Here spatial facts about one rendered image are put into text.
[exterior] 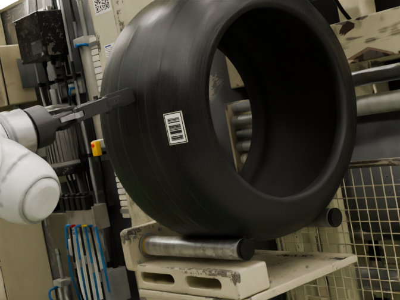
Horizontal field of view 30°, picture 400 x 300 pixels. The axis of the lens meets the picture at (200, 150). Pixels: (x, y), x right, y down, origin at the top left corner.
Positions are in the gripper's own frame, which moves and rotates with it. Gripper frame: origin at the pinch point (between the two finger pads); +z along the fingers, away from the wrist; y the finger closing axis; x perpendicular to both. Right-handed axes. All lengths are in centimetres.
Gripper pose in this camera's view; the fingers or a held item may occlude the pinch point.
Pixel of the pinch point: (117, 99)
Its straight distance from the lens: 145.9
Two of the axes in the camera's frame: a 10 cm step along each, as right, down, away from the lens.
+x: 2.9, 9.5, 1.4
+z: 7.2, -3.1, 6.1
